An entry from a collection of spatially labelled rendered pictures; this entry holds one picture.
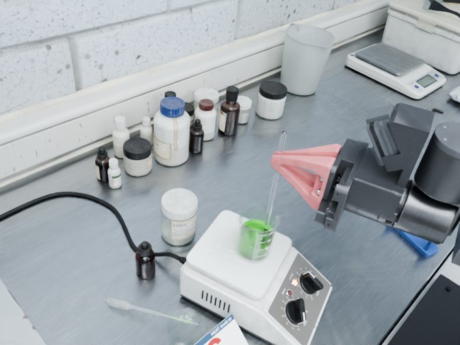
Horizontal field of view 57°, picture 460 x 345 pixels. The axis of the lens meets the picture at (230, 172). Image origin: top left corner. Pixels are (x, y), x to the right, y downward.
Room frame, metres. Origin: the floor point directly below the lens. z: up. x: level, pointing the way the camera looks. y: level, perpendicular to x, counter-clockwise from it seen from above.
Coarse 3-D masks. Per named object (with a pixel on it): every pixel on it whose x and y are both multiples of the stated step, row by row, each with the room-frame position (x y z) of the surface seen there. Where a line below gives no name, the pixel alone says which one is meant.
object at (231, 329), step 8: (232, 320) 0.31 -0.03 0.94; (224, 328) 0.30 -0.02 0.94; (232, 328) 0.31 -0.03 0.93; (216, 336) 0.29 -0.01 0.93; (224, 336) 0.29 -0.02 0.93; (232, 336) 0.30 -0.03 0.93; (240, 336) 0.30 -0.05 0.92; (208, 344) 0.28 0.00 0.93; (216, 344) 0.28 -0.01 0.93; (224, 344) 0.28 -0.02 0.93; (232, 344) 0.29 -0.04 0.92; (240, 344) 0.29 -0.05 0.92
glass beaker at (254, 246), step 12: (252, 204) 0.42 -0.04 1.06; (264, 204) 0.42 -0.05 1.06; (240, 216) 0.40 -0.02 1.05; (252, 216) 0.42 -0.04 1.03; (264, 216) 0.42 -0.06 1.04; (276, 216) 0.41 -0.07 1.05; (240, 228) 0.39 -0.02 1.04; (264, 228) 0.37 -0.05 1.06; (276, 228) 0.39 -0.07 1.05; (240, 240) 0.38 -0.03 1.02; (252, 240) 0.37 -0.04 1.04; (264, 240) 0.37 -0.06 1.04; (240, 252) 0.38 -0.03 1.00; (252, 252) 0.37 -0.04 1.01; (264, 252) 0.38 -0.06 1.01
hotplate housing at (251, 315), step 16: (288, 256) 0.41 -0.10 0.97; (192, 272) 0.36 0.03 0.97; (192, 288) 0.35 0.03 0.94; (208, 288) 0.34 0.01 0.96; (224, 288) 0.34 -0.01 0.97; (272, 288) 0.35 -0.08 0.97; (208, 304) 0.34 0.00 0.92; (224, 304) 0.33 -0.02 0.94; (240, 304) 0.32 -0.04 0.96; (256, 304) 0.32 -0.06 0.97; (240, 320) 0.32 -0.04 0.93; (256, 320) 0.31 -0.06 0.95; (272, 320) 0.31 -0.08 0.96; (256, 336) 0.31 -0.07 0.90; (272, 336) 0.30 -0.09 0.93; (288, 336) 0.30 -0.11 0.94
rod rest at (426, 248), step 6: (402, 234) 0.55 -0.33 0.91; (408, 234) 0.55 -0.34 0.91; (408, 240) 0.54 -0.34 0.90; (414, 240) 0.54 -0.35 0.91; (420, 240) 0.54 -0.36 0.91; (426, 240) 0.54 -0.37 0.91; (414, 246) 0.53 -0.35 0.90; (420, 246) 0.52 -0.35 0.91; (426, 246) 0.52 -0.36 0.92; (432, 246) 0.52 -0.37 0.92; (420, 252) 0.52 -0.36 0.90; (426, 252) 0.51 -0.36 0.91; (432, 252) 0.52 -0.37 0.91
